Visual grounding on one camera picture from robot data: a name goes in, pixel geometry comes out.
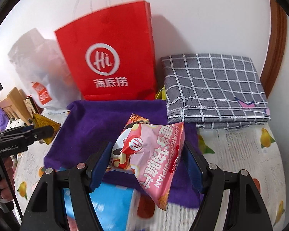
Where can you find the white Miniso plastic bag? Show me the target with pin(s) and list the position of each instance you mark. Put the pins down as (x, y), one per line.
(43, 71)

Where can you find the person's left hand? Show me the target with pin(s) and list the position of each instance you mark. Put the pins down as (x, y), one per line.
(5, 191)

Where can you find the yellow packet behind towel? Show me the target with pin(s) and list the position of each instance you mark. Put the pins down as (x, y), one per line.
(161, 94)

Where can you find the grey checked folded cloth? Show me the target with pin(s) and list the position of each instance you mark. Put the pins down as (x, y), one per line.
(214, 91)

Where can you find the brown wooden door frame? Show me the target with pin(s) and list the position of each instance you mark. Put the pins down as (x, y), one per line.
(276, 47)

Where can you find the pink Haidilao chips packet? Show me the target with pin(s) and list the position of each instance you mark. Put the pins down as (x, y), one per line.
(151, 153)

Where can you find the purple plush cloth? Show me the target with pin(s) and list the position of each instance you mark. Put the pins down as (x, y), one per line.
(3, 120)

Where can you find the wooden headboard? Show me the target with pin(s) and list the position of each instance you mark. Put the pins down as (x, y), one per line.
(14, 106)

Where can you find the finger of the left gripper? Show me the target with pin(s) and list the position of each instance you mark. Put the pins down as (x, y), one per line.
(16, 130)
(26, 137)

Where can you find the red Haidilao paper bag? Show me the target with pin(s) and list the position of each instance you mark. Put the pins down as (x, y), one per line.
(110, 52)

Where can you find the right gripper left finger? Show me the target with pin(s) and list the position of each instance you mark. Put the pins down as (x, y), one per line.
(46, 208)

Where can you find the yellow snack packet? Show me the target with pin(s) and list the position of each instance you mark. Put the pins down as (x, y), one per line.
(50, 127)

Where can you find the patterned book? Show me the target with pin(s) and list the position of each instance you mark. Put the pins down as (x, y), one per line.
(31, 106)

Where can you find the blue tissue pack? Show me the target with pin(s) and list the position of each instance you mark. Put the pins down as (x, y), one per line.
(114, 206)

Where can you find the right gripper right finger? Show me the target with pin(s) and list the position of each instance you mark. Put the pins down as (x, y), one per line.
(246, 208)

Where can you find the black white spotted pillow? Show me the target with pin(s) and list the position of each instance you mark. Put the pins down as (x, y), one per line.
(13, 123)

